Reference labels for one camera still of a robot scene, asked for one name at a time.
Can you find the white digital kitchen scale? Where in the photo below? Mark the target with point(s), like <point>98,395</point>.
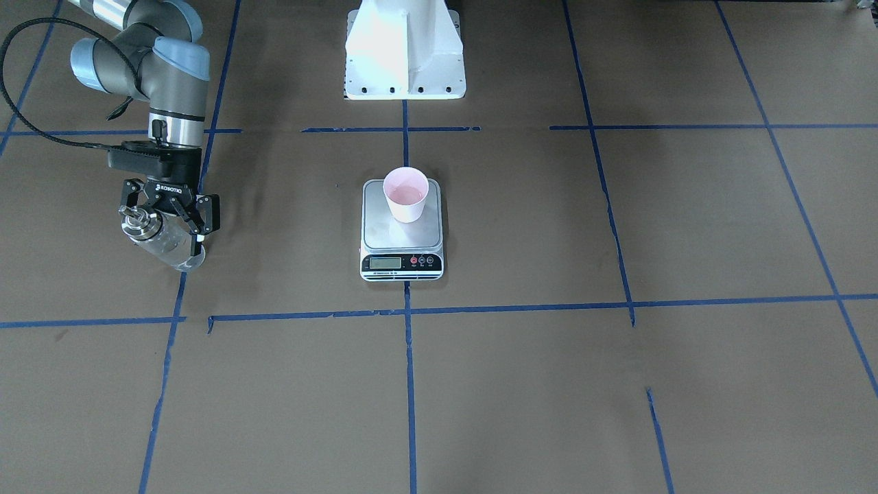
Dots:
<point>396,251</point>

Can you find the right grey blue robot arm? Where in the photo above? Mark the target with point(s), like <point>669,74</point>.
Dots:
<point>156,58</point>

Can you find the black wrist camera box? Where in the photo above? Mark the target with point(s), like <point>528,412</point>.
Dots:
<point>171,165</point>

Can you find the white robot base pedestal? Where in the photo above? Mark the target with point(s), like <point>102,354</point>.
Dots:
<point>404,50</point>

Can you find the pink plastic cup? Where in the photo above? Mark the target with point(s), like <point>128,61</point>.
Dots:
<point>405,190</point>

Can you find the clear glass sauce bottle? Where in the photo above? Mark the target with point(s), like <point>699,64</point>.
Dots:
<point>162,237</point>

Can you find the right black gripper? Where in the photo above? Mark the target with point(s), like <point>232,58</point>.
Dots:
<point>173,188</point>

